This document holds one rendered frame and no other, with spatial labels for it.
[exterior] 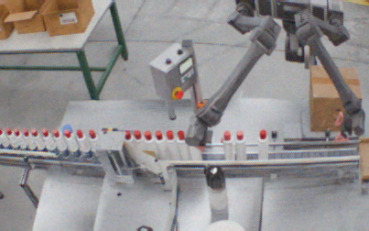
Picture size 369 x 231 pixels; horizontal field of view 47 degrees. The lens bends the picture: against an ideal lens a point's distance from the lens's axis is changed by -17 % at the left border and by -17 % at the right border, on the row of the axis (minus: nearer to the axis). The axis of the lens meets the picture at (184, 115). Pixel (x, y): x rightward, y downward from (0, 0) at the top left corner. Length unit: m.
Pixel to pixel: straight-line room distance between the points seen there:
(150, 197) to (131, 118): 0.60
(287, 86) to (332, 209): 1.92
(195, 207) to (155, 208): 0.19
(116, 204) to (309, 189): 0.97
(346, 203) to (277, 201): 0.39
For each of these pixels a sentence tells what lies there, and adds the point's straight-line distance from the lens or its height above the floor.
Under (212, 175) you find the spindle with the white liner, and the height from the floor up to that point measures 1.18.
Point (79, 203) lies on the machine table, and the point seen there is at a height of 0.83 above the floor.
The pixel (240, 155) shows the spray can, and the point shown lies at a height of 0.95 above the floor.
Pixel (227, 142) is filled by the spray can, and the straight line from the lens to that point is 2.30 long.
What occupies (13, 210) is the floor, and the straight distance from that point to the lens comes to 3.79.
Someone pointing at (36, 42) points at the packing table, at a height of 0.78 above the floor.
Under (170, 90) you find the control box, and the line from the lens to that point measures 2.11.
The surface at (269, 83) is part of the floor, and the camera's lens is 4.05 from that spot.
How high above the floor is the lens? 2.81
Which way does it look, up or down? 46 degrees down
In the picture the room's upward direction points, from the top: 12 degrees counter-clockwise
